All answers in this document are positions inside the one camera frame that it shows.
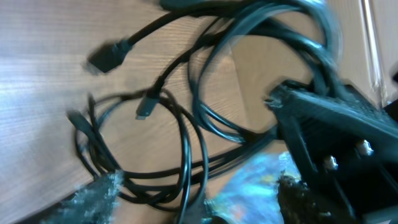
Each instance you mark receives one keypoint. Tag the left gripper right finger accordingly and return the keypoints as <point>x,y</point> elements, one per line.
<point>297,204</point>

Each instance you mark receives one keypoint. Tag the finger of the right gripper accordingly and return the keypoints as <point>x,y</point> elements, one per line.
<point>345,150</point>

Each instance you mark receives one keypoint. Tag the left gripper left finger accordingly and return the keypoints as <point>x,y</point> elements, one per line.
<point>92,203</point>

